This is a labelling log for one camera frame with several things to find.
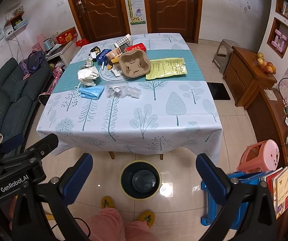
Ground black floor scale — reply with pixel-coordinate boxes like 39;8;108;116
207;82;231;101

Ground white paper bag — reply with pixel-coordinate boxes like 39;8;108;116
77;66;99;86

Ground dark green sofa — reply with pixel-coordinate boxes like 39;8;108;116
0;57;52;141

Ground tree-print tablecloth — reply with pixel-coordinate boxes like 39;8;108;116
36;33;222;163

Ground blue plastic stool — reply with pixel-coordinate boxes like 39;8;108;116
200;171;267;230

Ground stack of books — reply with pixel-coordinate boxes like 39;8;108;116
260;167;288;219

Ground wooden side cabinet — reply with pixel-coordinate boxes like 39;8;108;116
223;46;277;107

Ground pink plastic stool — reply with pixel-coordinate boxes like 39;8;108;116
236;139;279;173

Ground pink dumbbell ornament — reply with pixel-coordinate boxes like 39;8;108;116
271;29;288;53

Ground yellow slipper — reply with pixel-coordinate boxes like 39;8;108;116
137;209;155;228
100;196;116;209

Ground yellow-rimmed black trash bin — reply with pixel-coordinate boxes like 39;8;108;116
119;160;162;200

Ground fruit bowl with oranges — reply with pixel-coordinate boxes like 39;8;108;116
255;52;277;75

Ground blue snack packet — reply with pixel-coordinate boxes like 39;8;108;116
96;49;111;65

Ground red snack box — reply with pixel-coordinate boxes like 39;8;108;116
124;42;147;52

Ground checkered paper cup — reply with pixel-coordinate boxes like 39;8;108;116
114;34;133;51

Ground left yellow slipper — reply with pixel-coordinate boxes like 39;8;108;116
100;196;116;209

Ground left wooden door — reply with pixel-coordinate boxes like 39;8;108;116
68;0;130;42

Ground right wooden door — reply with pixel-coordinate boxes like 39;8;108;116
145;0;203;43

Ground blue face mask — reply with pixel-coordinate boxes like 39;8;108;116
75;84;104;100

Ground red gift box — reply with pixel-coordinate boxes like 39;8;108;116
56;27;78;45

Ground clear plastic wrap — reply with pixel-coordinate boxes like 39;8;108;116
105;84;141;99

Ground grey plastic stool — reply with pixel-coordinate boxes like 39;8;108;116
212;39;240;75

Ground wooden table frame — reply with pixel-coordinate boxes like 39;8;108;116
108;151;164;160

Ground giraffe height chart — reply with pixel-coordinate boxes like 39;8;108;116
125;0;146;26

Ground pink trouser legs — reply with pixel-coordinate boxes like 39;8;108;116
79;208;159;240

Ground rolled patterned mat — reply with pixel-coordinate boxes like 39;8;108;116
38;67;64;106

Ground brown paper cup carrier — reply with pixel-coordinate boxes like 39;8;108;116
118;50;151;78

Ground right yellow slipper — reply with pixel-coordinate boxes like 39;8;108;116
137;209;155;228

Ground wooden door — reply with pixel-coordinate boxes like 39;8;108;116
145;0;203;43
68;0;130;42

